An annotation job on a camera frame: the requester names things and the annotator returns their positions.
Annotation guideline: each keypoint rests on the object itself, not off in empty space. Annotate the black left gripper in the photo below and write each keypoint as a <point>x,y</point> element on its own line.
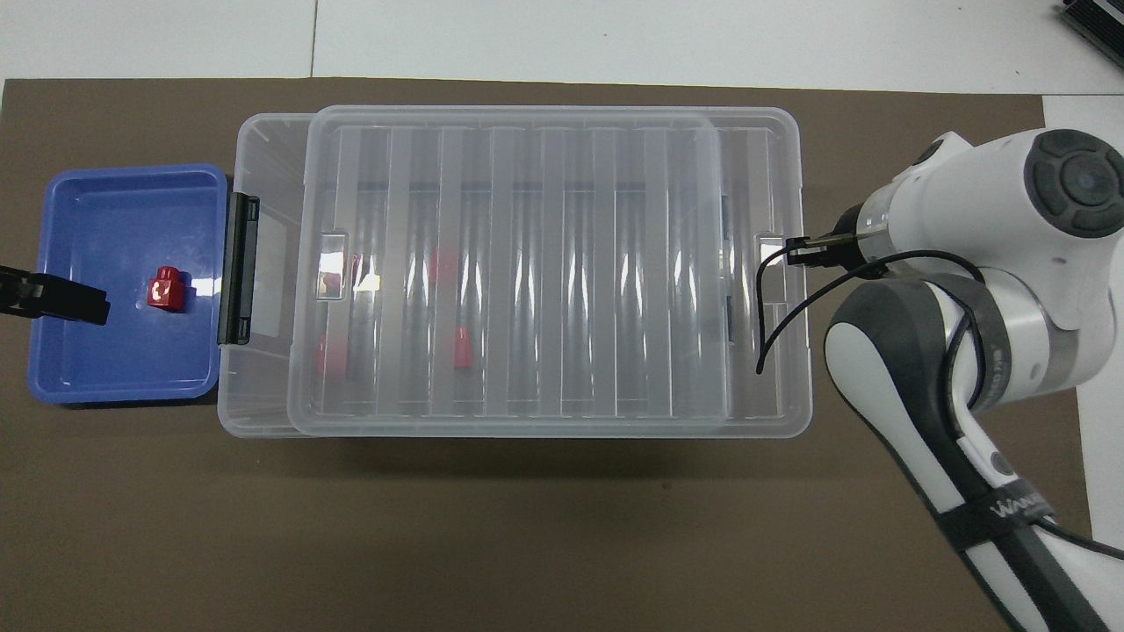
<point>19,291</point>

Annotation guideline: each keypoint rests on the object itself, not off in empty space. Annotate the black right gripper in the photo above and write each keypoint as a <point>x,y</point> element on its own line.
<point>853,259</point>

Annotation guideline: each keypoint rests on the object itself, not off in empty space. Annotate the red block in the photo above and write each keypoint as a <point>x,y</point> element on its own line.
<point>463,348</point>
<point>167,290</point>
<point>443,265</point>
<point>338,272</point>
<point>332,355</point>

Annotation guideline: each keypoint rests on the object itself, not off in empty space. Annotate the clear ribbed plastic lid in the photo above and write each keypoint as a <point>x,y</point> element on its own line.
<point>544,263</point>

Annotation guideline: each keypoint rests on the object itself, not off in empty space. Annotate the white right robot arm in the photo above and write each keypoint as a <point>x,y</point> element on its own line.
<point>992,202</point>

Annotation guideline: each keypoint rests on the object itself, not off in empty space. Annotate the blue plastic tray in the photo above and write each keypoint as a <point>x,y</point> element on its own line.
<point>105,360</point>

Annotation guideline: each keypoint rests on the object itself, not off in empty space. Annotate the clear plastic storage box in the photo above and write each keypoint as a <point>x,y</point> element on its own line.
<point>263,369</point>

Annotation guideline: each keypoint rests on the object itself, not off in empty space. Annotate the black ribbed device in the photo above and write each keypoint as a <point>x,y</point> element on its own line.
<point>1098,19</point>

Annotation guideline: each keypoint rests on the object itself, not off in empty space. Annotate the brown table mat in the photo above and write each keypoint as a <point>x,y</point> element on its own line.
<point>527,527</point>

